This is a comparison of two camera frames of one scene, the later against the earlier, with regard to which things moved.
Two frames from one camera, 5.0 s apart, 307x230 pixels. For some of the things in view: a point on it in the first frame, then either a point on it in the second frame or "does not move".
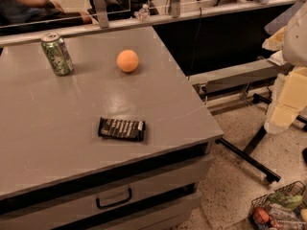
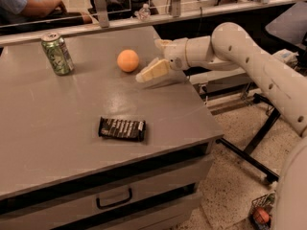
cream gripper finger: [288, 100] → [154, 69]
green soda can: [58, 54] does not move
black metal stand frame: [246, 157] does not move
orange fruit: [127, 60] does not move
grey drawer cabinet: [57, 172] does not move
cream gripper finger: [275, 41] → [162, 43]
